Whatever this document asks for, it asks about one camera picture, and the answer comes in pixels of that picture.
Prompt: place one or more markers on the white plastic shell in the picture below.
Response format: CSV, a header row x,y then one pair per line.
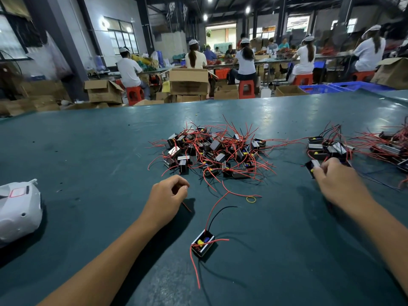
x,y
19,212

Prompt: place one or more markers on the shallow cardboard box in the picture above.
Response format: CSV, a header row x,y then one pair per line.
x,y
290,90

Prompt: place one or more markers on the tilted cardboard box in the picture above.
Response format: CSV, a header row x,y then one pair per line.
x,y
392,73

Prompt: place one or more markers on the person's right forearm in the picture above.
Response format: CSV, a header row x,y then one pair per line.
x,y
382,239

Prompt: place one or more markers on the large closed cardboard box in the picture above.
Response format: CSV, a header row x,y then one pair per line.
x,y
188,81

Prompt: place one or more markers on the person's left hand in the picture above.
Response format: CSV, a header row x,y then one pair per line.
x,y
162,200

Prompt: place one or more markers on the low cardboard box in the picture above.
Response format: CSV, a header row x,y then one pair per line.
x,y
226,92

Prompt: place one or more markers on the yellow rubber band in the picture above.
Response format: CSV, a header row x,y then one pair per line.
x,y
247,199

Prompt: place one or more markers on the person's right hand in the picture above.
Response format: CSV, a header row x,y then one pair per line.
x,y
341,183

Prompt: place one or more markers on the person's left forearm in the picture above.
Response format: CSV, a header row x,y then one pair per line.
x,y
95,267

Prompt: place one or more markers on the blue plastic crate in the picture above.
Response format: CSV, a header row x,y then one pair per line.
x,y
319,88
360,86

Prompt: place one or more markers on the open cardboard box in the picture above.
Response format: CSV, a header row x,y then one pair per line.
x,y
104,91

